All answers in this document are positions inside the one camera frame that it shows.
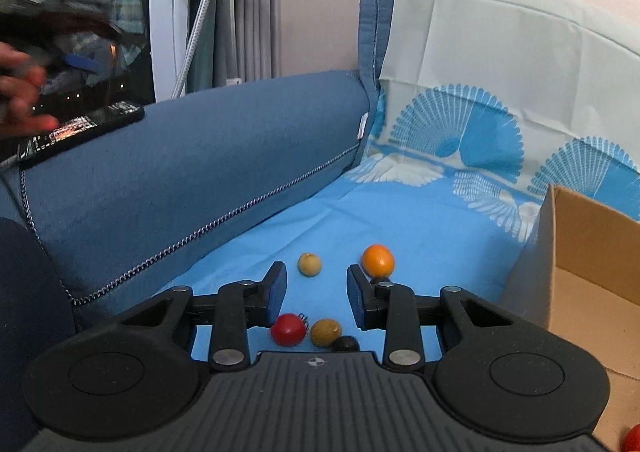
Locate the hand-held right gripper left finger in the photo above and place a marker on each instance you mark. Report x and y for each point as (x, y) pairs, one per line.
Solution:
(277, 294)

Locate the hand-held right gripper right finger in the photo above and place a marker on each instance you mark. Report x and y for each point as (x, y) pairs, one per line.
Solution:
(354, 299)

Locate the small orange citrus fruit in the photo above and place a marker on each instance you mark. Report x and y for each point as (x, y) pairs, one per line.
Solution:
(378, 259)

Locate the brown cardboard box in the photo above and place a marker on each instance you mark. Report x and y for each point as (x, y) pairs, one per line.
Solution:
(590, 252)

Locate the person's left hand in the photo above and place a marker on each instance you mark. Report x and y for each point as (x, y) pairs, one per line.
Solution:
(17, 101)

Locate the red cherry tomato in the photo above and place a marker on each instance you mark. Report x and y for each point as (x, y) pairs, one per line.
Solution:
(633, 438)
(287, 330)

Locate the beige round fruit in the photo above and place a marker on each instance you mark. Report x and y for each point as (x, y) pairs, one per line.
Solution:
(309, 265)

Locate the olive green round fruit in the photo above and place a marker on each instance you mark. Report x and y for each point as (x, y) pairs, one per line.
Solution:
(325, 332)

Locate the black round fruit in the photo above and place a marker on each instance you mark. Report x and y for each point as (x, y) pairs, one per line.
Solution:
(345, 345)

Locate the blue fan print cloth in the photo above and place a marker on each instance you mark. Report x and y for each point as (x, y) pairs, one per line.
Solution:
(425, 212)

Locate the black remote control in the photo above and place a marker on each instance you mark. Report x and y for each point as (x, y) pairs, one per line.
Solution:
(85, 126)

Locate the white window frame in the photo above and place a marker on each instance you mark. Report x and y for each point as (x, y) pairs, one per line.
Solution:
(167, 6)

